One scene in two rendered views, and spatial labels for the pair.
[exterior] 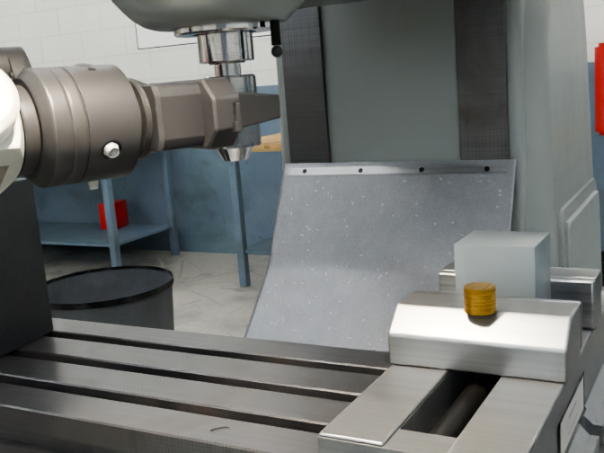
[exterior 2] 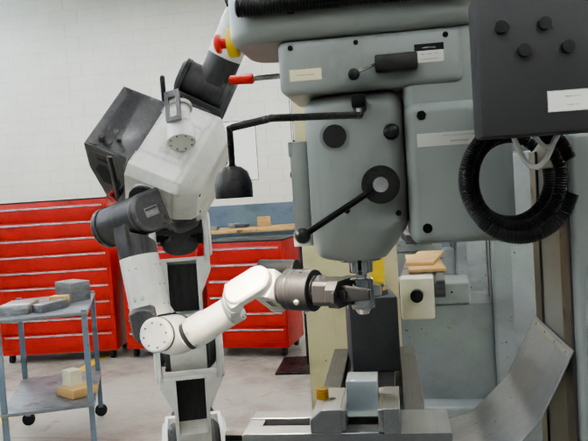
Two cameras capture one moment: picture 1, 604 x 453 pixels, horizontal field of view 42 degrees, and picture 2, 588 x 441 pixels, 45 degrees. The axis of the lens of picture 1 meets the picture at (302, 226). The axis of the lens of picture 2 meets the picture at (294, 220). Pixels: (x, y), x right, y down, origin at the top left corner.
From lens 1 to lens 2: 1.25 m
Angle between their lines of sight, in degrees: 69
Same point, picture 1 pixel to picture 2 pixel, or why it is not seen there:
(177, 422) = not seen: hidden behind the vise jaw
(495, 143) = (570, 336)
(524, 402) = (291, 430)
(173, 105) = (317, 290)
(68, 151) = (282, 300)
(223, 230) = not seen: outside the picture
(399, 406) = (280, 416)
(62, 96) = (282, 282)
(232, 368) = not seen: hidden behind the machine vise
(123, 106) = (299, 288)
